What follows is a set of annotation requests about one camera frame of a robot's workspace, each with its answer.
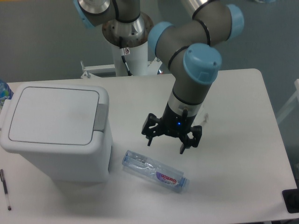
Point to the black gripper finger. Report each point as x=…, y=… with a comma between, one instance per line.
x=190, y=138
x=152, y=127

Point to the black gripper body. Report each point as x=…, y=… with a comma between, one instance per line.
x=179, y=124

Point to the white plastic trash can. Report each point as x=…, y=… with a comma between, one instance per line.
x=62, y=129

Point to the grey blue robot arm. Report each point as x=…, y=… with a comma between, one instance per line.
x=188, y=52

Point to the crumpled white paper package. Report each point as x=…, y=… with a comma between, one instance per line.
x=203, y=116

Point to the clear plastic water bottle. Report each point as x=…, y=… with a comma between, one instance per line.
x=158, y=172

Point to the black device at edge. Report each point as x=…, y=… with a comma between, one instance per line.
x=291, y=199

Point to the blue capped bottle at edge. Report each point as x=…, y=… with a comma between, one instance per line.
x=5, y=93

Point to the black gel pen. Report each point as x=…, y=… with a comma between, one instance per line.
x=3, y=180

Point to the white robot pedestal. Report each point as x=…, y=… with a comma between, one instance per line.
x=129, y=45

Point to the white frame at right edge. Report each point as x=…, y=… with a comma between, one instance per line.
x=289, y=106

